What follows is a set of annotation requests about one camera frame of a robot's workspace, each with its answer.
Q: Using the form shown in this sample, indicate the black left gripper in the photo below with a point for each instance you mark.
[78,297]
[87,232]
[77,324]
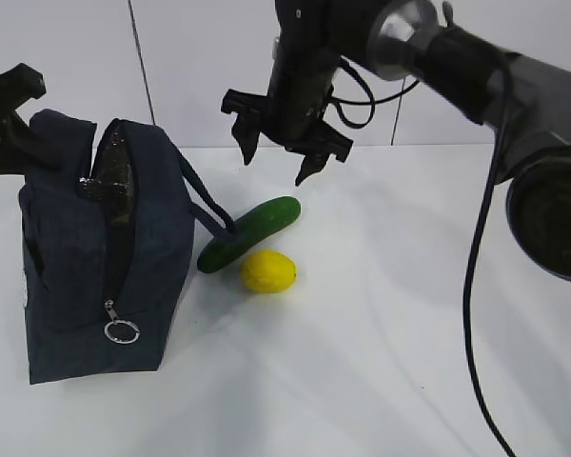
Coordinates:
[20,147]

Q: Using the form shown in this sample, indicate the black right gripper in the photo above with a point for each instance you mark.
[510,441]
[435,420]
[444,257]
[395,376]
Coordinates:
[291,113]

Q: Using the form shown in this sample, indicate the dark green cucumber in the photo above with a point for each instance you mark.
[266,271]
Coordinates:
[252,228]

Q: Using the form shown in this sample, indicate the navy blue lunch bag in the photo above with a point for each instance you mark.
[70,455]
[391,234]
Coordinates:
[107,246]

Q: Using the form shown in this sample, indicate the yellow lemon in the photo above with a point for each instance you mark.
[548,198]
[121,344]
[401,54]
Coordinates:
[268,271]

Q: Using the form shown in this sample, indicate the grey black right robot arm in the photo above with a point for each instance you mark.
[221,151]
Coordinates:
[527,103]

